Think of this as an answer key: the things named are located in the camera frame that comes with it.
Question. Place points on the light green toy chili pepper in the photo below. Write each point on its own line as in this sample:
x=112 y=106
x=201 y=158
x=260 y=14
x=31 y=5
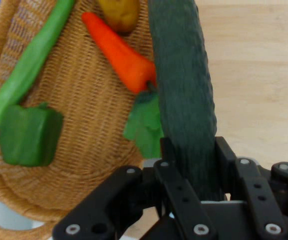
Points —
x=34 y=62

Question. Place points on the orange toy carrot with leaves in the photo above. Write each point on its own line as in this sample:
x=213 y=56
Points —
x=123 y=60

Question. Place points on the woven wicker basket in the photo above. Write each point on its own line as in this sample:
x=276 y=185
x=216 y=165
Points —
x=84 y=125

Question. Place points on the brown toy potato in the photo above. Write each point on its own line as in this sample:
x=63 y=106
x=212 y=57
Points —
x=121 y=15

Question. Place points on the dark green toy cucumber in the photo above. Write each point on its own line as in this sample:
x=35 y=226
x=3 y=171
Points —
x=183 y=87

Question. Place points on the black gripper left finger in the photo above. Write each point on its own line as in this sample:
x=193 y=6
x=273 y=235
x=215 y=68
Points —
x=183 y=197

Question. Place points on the green toy bell pepper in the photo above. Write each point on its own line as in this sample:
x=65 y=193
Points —
x=29 y=135

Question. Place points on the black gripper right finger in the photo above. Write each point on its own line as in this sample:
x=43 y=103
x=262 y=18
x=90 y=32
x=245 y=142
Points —
x=258 y=195

